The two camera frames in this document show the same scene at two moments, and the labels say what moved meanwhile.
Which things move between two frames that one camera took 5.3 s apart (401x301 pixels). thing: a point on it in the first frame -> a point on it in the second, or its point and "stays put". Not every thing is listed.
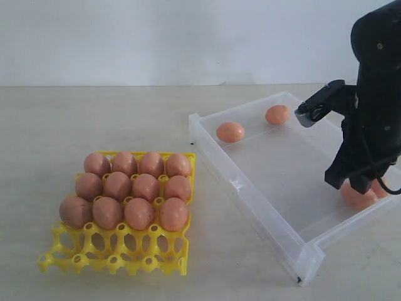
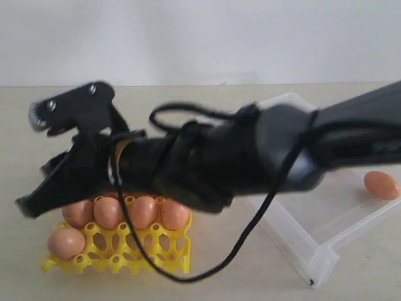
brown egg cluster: x=173 y=214 stays put
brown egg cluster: x=107 y=212 stays put
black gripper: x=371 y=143 -> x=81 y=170
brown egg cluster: x=76 y=212 stays put
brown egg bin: x=356 y=200 -> x=65 y=242
